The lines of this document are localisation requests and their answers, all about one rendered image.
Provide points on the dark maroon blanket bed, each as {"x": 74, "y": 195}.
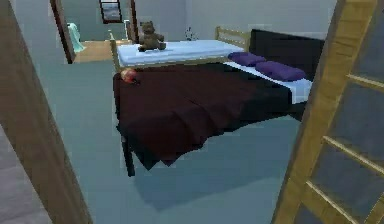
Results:
{"x": 186, "y": 100}

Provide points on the red round ball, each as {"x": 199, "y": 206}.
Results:
{"x": 129, "y": 75}

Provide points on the purple pillow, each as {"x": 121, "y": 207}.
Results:
{"x": 279, "y": 70}
{"x": 246, "y": 58}

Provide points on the brown teddy bear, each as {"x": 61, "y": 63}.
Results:
{"x": 150, "y": 37}

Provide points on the teal cloth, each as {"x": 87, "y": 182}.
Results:
{"x": 75, "y": 36}

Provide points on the light wooden shelf unit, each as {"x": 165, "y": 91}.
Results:
{"x": 333, "y": 133}

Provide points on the brown wooden room door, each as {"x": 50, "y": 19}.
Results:
{"x": 33, "y": 110}

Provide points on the light wooden frame bed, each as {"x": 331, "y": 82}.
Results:
{"x": 180, "y": 50}

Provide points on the framed wall picture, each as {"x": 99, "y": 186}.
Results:
{"x": 111, "y": 11}

